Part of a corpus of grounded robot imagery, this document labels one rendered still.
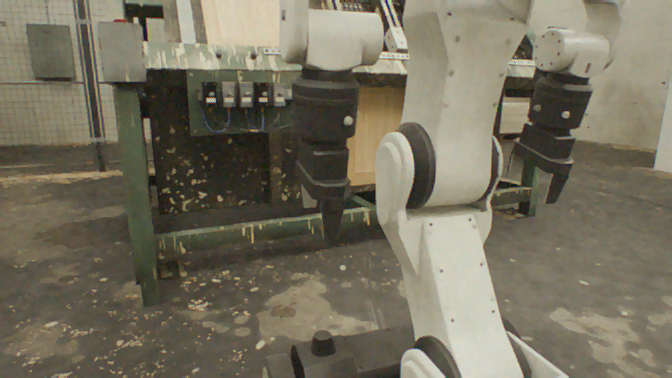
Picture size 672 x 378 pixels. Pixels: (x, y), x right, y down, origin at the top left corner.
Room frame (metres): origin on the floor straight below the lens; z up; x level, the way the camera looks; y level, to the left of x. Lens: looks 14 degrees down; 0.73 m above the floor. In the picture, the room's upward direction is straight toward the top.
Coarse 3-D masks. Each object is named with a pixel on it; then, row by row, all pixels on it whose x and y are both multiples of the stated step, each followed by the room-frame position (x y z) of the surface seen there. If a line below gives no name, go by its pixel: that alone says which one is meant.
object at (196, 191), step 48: (144, 96) 2.05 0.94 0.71; (528, 96) 2.33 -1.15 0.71; (144, 144) 2.60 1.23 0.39; (192, 144) 1.73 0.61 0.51; (240, 144) 1.81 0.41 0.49; (288, 144) 1.90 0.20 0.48; (192, 192) 1.72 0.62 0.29; (240, 192) 1.81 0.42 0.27; (288, 192) 1.90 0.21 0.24; (528, 192) 2.25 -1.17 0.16; (192, 240) 1.49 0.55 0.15; (240, 240) 1.57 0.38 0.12
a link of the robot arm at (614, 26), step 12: (588, 0) 0.69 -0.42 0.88; (600, 0) 0.63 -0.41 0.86; (612, 0) 0.63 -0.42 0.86; (624, 0) 0.64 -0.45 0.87; (588, 12) 0.70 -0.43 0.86; (600, 12) 0.68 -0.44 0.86; (612, 12) 0.65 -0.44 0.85; (624, 12) 0.65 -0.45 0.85; (588, 24) 0.71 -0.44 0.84; (600, 24) 0.69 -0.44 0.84; (612, 24) 0.67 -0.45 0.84; (624, 24) 0.65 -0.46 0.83; (612, 36) 0.66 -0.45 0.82; (612, 48) 0.66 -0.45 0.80; (612, 60) 0.67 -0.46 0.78
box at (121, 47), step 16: (112, 32) 1.21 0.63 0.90; (128, 32) 1.23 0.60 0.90; (112, 48) 1.21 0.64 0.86; (128, 48) 1.23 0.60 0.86; (112, 64) 1.21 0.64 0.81; (128, 64) 1.22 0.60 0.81; (144, 64) 1.24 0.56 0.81; (112, 80) 1.21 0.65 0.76; (128, 80) 1.22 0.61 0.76; (144, 80) 1.24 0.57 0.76
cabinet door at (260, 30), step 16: (208, 0) 1.74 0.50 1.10; (224, 0) 1.78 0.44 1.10; (240, 0) 1.81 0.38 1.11; (256, 0) 1.84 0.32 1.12; (272, 0) 1.87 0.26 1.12; (208, 16) 1.69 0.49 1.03; (224, 16) 1.72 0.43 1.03; (240, 16) 1.75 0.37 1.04; (256, 16) 1.79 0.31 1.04; (272, 16) 1.82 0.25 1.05; (208, 32) 1.64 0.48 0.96; (224, 32) 1.67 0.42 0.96; (240, 32) 1.70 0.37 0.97; (256, 32) 1.73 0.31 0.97; (272, 32) 1.76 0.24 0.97
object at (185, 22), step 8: (176, 0) 1.67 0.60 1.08; (184, 0) 1.67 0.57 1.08; (176, 8) 1.67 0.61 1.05; (184, 8) 1.65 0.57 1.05; (184, 16) 1.62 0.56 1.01; (184, 24) 1.60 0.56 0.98; (192, 24) 1.61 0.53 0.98; (184, 32) 1.58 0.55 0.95; (192, 32) 1.59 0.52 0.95; (184, 40) 1.55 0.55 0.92; (192, 40) 1.57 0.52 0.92
